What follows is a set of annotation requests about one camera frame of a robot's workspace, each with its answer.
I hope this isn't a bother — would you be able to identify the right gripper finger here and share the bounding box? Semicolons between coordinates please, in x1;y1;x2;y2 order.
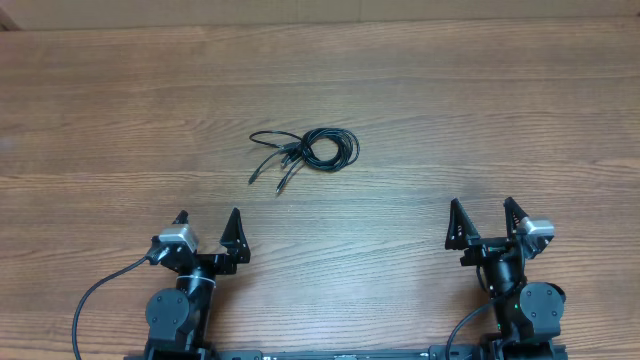
503;197;529;237
445;198;481;250

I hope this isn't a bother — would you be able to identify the black cable bundle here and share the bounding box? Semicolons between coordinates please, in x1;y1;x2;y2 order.
247;127;361;195

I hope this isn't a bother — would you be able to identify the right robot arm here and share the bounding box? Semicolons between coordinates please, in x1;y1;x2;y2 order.
443;197;568;360

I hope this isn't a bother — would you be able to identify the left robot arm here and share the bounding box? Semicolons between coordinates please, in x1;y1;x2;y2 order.
143;208;251;360

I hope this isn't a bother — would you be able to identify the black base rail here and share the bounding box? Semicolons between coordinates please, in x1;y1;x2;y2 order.
123;345;569;360

